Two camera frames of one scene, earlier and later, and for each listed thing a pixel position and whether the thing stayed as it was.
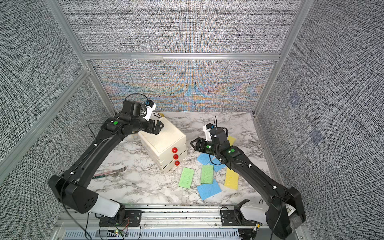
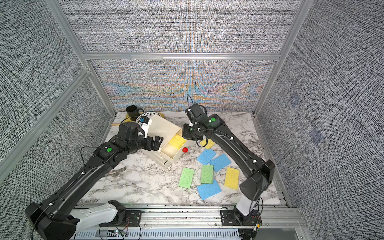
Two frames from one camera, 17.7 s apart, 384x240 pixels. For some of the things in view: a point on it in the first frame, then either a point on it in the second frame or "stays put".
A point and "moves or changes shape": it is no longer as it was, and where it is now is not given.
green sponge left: [186, 177] stays put
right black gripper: [201, 143] → [186, 133]
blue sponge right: [218, 165] stays put
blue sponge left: [203, 158] stays put
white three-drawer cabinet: [168, 147] moves or changes shape
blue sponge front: [207, 191] stays put
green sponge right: [207, 174] stays put
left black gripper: [151, 128] → [150, 146]
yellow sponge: [231, 140] moves or changes shape
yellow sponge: [231, 179] stays put
